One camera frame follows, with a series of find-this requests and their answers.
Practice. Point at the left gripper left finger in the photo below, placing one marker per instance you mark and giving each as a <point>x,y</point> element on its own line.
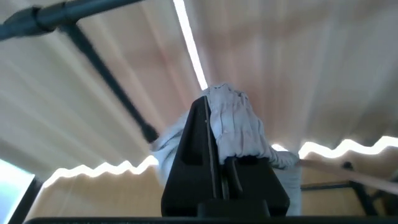
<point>189,174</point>

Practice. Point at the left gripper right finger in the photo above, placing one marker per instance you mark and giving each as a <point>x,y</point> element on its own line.
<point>258,183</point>

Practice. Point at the pale grey shorts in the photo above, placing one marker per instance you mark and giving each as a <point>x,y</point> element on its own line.
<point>236,124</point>

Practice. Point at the black clothes rack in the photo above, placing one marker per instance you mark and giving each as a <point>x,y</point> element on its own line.
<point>105,74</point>

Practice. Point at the beige curtain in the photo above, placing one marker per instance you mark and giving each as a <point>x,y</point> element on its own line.
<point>295,77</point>

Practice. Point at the window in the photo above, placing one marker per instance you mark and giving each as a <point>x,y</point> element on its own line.
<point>28,199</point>

